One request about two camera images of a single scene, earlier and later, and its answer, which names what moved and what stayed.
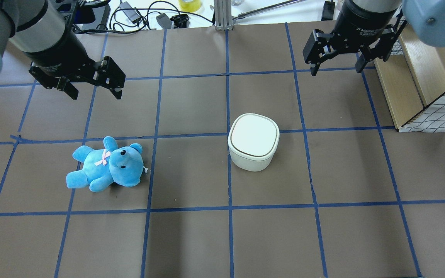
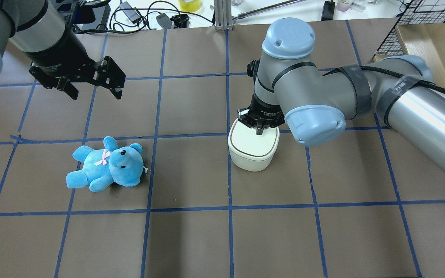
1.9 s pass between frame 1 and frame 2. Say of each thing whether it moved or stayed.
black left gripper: stayed
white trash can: stayed
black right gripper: moved
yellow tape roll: stayed
